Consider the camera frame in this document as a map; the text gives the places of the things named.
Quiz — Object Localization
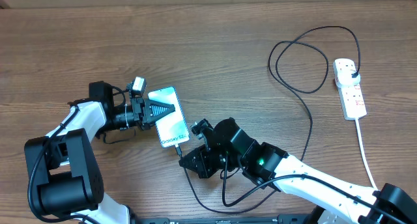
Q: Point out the white charger plug adapter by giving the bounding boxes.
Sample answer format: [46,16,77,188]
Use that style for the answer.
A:
[335,69,361,88]

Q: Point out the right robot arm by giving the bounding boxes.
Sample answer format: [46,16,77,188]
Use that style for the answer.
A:
[179,118,416,223]

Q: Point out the Samsung Galaxy smartphone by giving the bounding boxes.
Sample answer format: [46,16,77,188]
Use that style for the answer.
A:
[148,87,190,148]

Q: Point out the white power strip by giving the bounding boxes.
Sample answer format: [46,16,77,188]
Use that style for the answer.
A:
[332,57,367,121]

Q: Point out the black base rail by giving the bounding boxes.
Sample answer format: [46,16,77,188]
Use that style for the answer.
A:
[130,213,369,224]

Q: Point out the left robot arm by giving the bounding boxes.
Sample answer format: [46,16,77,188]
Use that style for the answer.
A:
[24,77,175,223]

